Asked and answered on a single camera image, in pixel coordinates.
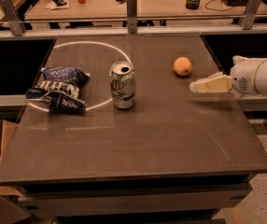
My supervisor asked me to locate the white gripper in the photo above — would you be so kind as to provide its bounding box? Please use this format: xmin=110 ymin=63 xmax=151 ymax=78
xmin=190 ymin=55 xmax=267 ymax=96

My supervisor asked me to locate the metal rail bar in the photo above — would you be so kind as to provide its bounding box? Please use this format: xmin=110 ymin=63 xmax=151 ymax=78
xmin=0 ymin=14 xmax=267 ymax=26

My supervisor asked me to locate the blue chip bag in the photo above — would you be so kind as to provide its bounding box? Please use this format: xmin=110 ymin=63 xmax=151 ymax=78
xmin=26 ymin=66 xmax=91 ymax=109

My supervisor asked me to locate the metal bracket post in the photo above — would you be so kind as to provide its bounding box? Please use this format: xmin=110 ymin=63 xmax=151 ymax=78
xmin=0 ymin=0 xmax=25 ymax=36
xmin=238 ymin=0 xmax=262 ymax=30
xmin=126 ymin=0 xmax=137 ymax=33

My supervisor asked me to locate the right metal bracket post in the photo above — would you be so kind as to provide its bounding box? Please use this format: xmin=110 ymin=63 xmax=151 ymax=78
xmin=238 ymin=0 xmax=262 ymax=30

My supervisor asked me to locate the black cable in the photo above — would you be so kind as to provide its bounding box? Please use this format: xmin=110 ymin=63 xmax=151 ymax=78
xmin=204 ymin=0 xmax=231 ymax=12

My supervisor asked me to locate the middle metal bracket post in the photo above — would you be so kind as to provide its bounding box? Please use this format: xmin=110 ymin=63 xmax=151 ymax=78
xmin=126 ymin=0 xmax=137 ymax=33

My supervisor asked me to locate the black mesh cup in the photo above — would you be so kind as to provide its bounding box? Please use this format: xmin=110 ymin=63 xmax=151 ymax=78
xmin=186 ymin=0 xmax=201 ymax=9

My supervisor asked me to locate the orange fruit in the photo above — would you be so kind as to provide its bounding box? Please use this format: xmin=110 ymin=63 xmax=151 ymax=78
xmin=173 ymin=57 xmax=192 ymax=77

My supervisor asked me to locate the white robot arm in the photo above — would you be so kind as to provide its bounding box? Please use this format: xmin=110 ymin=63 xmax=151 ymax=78
xmin=190 ymin=55 xmax=267 ymax=96

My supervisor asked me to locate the left metal bracket post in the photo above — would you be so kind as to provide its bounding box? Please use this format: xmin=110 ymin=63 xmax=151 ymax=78
xmin=0 ymin=0 xmax=25 ymax=36

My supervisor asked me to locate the green 7up can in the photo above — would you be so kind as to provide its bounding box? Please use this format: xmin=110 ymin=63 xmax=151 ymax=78
xmin=109 ymin=61 xmax=135 ymax=109

